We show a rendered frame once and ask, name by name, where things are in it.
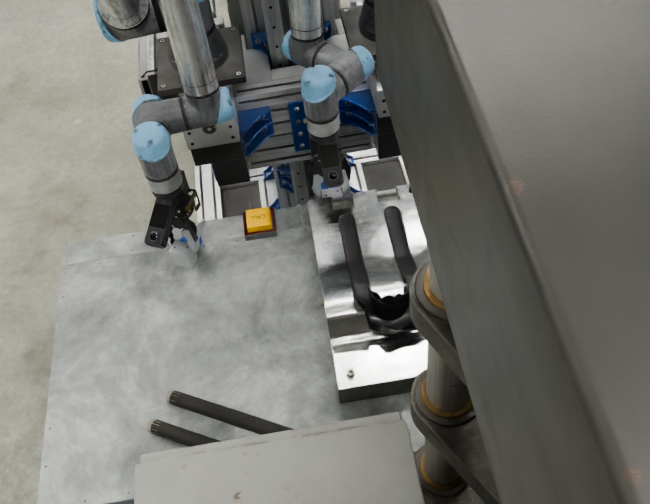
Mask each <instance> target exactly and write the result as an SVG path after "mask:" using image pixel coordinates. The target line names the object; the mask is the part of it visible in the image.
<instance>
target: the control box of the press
mask: <svg viewBox="0 0 650 504"><path fill-rule="evenodd" d="M134 504H425V501H424V497H423V492H422V488H421V483H420V479H419V474H418V470H417V465H416V461H415V456H414V452H413V447H412V443H411V431H410V429H408V425H407V422H406V421H405V420H401V416H400V413H399V412H395V413H389V414H383V415H377V416H371V417H365V418H359V419H353V420H347V421H341V422H335V423H329V424H323V425H317V426H311V427H305V428H299V429H293V430H287V431H281V432H275V433H269V434H263V435H257V436H251V437H245V438H239V439H233V440H227V441H221V442H215V443H209V444H203V445H197V446H191V447H185V448H179V449H173V450H167V451H161V452H155V453H149V454H143V455H141V457H140V464H137V465H136V466H135V481H134Z"/></svg>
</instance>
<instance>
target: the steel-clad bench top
mask: <svg viewBox="0 0 650 504"><path fill-rule="evenodd" d="M298 209H299V211H298ZM274 211H275V217H276V225H277V233H278V236H274V237H268V238H262V239H255V240H249V241H246V239H245V235H244V224H243V215H239V216H233V217H226V218H220V219H214V220H208V221H205V223H204V225H203V230H202V233H201V239H202V244H201V246H200V247H199V250H198V252H197V255H198V259H197V261H196V263H195V265H194V267H193V268H192V269H190V268H186V267H182V266H178V265H174V263H173V261H172V258H171V256H170V253H169V249H170V248H171V245H170V244H169V243H168V242H167V246H166V248H164V249H160V248H155V247H151V246H149V245H147V244H145V242H144V240H145V236H146V233H147V230H146V231H140V232H134V233H127V234H121V235H115V236H109V237H103V238H96V239H90V240H84V241H78V242H72V243H66V244H64V247H63V257H62V266H61V276H60V286H59V295H58V305H57V315H56V325H55V334H54V344H53V354H52V364H51V373H50V383H49V393H48V403H47V412H46V422H45V432H44V441H43V451H42V461H41V471H40V480H39V490H38V500H37V504H108V503H114V502H120V501H126V500H132V499H134V481H135V466H136V465H137V464H140V457H141V455H143V454H149V453H155V452H161V451H167V450H173V449H179V448H185V447H189V446H186V445H183V444H181V443H178V442H175V441H172V440H169V439H166V438H164V437H161V436H158V435H155V434H152V433H150V432H148V431H147V424H148V422H149V420H151V419H152V418H154V419H158V420H161V421H164V422H166V423H169V424H172V425H175V426H178V427H181V428H184V429H187V430H190V431H193V432H196V433H199V434H202V435H205V436H208V437H211V438H214V439H217V440H219V441H227V440H233V439H239V438H245V437H251V436H257V435H260V434H257V433H254V432H251V431H248V430H245V429H242V428H239V427H236V426H233V425H230V424H228V423H225V422H222V421H219V420H216V419H213V418H210V417H207V416H204V415H201V414H198V413H195V412H192V411H189V410H186V409H183V408H180V407H177V406H174V405H172V404H169V403H167V402H166V395H167V393H168V392H169V391H170V390H175V391H179V392H182V393H185V394H188V395H191V396H194V397H197V398H200V399H203V400H206V401H209V402H212V403H216V404H219V405H222V406H225V407H228V408H231V409H234V410H237V411H240V412H243V413H246V414H249V415H252V416H256V417H259V418H262V419H265V420H268V421H271V422H274V423H277V424H280V425H283V426H286V427H289V428H292V429H299V428H305V427H311V426H317V425H323V424H329V423H335V422H341V421H347V420H353V419H359V418H365V417H371V416H377V415H383V414H389V413H395V412H399V413H400V416H401V420H405V421H406V422H407V425H408V429H410V431H411V443H412V447H413V452H416V451H417V450H418V449H419V448H420V447H421V446H423V445H424V444H425V436H424V435H423V434H422V433H421V432H420V431H419V430H418V428H417V427H416V426H415V424H414V422H413V419H412V417H411V410H410V392H407V393H401V394H395V395H389V396H383V397H377V398H371V399H365V400H359V401H353V402H347V403H340V397H339V391H338V385H337V379H336V373H335V367H334V361H333V355H332V348H331V342H330V336H329V330H328V324H327V318H326V312H325V307H315V302H319V301H320V300H323V294H322V288H321V282H320V276H319V270H318V264H317V258H316V252H315V246H314V240H313V234H312V228H311V222H310V215H309V209H308V204H307V205H301V206H294V207H288V208H282V209H276V210H274ZM299 215H300V217H299ZM300 222H301V224H300Z"/></svg>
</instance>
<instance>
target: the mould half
mask: <svg viewBox="0 0 650 504"><path fill-rule="evenodd" d="M409 185H410V184H406V185H400V186H396V188H397V189H398V193H399V196H400V200H394V201H388V202H382V203H378V200H377V196H376V192H375V191H376V189H375V190H369V191H362V192H356V193H351V195H353V199H354V203H355V207H351V208H345V209H339V210H333V207H332V202H331V198H332V196H331V197H325V198H319V199H313V200H307V203H308V209H309V215H310V222H311V228H312V234H313V240H314V246H315V252H316V258H317V264H318V270H319V276H320V282H321V288H322V294H323V300H324V306H325V312H326V318H327V324H328V330H329V336H330V342H331V348H332V355H333V361H334V367H335V373H336V379H337V385H338V391H339V397H340V403H347V402H353V401H359V400H365V399H371V398H377V397H383V396H389V395H395V394H401V393H407V392H411V387H412V384H413V382H414V380H415V379H416V377H417V376H418V375H419V374H420V373H421V372H422V371H423V370H425V369H427V350H428V341H427V340H426V339H425V338H424V337H423V336H422V334H421V333H420V332H419V331H418V330H417V328H416V327H415V326H414V327H412V328H410V329H408V330H406V331H404V332H401V333H397V334H382V333H378V332H375V331H373V330H371V329H370V328H369V325H368V322H367V318H366V315H365V312H364V311H363V310H362V309H361V308H360V306H359V305H358V304H357V303H356V302H355V301H354V299H353V291H352V288H351V282H350V277H349V273H348V269H347V264H346V259H345V254H344V249H343V244H342V238H341V233H340V228H339V223H338V220H339V217H340V216H341V215H342V214H344V213H349V214H352V215H353V216H354V218H355V222H356V227H357V232H358V237H359V241H360V246H361V251H362V256H363V260H364V264H365V267H366V271H367V274H368V278H369V281H370V285H371V289H372V291H375V292H378V293H379V295H380V297H381V298H383V297H384V296H386V295H392V296H393V297H395V296H396V294H398V293H400V294H402V295H403V287H404V286H405V285H404V282H403V279H402V276H401V273H400V271H399V268H398V266H397V263H396V260H395V257H394V254H393V250H392V246H391V242H390V237H389V233H388V229H387V225H386V221H385V216H384V210H385V209H386V208H387V207H389V206H396V207H398V208H399V210H400V211H401V215H402V219H403V223H404V227H405V230H406V234H407V238H408V242H409V246H410V250H411V253H412V256H413V259H414V261H415V264H416V266H417V268H419V267H420V266H421V265H422V264H423V263H424V262H426V261H428V260H430V254H429V250H428V247H427V243H426V240H425V236H424V233H423V229H422V226H421V222H420V219H419V215H418V212H417V208H416V205H415V201H414V198H413V194H412V193H410V192H409ZM348 369H353V370H354V372H355V375H354V377H352V378H349V377H348V376H347V370H348Z"/></svg>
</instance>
